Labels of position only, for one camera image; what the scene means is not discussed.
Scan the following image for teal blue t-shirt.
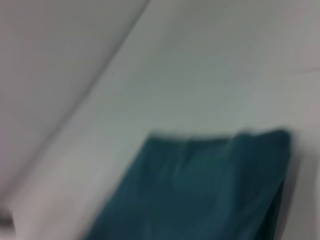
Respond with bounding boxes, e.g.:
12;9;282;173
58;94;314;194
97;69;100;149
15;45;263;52
82;128;294;240

